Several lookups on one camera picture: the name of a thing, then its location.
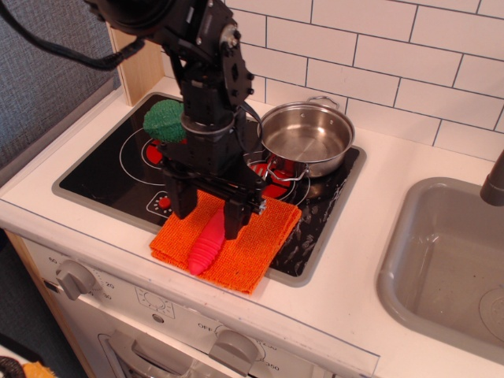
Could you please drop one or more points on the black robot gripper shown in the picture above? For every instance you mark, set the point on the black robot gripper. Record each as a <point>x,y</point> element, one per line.
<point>214,162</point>

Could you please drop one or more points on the red ribbed toy fork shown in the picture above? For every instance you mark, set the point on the red ribbed toy fork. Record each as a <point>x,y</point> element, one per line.
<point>208,245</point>

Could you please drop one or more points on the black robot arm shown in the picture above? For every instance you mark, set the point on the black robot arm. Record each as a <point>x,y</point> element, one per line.
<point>202,41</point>

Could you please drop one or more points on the orange folded cloth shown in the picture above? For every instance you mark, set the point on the orange folded cloth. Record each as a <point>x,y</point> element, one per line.
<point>242,262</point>

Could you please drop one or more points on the green toy broccoli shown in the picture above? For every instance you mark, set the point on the green toy broccoli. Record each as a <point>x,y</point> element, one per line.
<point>163,122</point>

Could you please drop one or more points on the black toy stovetop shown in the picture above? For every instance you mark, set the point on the black toy stovetop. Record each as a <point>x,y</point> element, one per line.
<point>121,177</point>

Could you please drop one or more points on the stainless steel pot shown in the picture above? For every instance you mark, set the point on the stainless steel pot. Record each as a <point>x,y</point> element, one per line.
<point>306,139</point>

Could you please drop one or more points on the grey right oven knob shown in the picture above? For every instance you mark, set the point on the grey right oven knob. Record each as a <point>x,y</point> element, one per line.
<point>234,351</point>

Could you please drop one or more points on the grey oven knob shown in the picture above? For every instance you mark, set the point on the grey oven knob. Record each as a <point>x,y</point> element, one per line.
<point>234,351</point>
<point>74,279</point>

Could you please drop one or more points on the grey left oven knob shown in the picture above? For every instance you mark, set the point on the grey left oven knob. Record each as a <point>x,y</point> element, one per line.
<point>74,279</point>

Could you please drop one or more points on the grey plastic sink basin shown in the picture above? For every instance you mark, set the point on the grey plastic sink basin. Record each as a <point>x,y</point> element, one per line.
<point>442,274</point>

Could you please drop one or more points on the orange plush toy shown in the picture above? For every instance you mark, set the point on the orange plush toy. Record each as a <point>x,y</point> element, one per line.
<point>37,370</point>

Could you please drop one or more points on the grey faucet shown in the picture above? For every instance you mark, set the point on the grey faucet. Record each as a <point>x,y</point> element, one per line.
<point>492,191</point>

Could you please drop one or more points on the wooden side post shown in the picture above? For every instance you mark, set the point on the wooden side post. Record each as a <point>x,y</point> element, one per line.
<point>141,72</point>

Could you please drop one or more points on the grey oven door handle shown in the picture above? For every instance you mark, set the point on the grey oven door handle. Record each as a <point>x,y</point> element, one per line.
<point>145,356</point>

